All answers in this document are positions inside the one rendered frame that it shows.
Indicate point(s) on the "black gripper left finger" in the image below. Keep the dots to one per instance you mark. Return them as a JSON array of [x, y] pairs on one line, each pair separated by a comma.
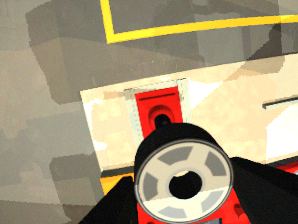
[[118, 206]]

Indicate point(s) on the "yellow tape line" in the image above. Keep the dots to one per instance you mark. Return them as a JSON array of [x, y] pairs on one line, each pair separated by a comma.
[[187, 27]]

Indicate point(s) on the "black toy tyre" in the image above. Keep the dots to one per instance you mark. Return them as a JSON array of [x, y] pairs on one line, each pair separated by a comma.
[[189, 198]]

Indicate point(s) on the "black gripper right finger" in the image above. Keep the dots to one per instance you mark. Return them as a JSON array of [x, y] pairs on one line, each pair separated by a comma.
[[267, 195]]

